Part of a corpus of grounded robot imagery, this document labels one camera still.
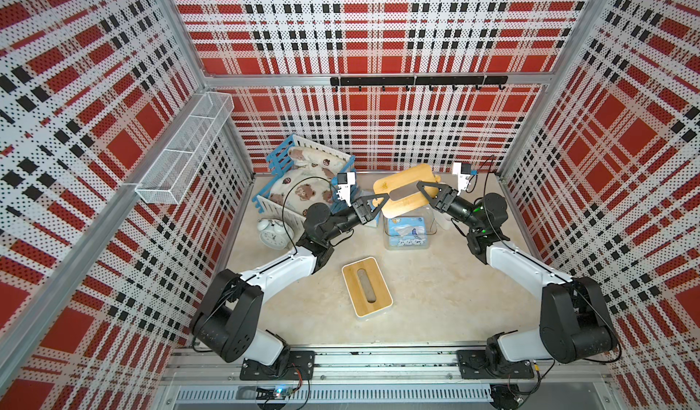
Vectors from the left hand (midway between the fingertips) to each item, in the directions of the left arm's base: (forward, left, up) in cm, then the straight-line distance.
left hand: (392, 196), depth 71 cm
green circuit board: (-41, +32, -31) cm, 60 cm away
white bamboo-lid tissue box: (-14, +7, -30) cm, 34 cm away
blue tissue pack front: (+3, -7, -23) cm, 24 cm away
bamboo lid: (+2, -3, +1) cm, 3 cm away
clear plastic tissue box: (-4, -9, -1) cm, 10 cm away
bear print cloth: (+26, +31, -22) cm, 46 cm away
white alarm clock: (+3, +39, -23) cm, 45 cm away
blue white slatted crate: (+33, +41, -16) cm, 56 cm away
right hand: (+4, -8, +1) cm, 9 cm away
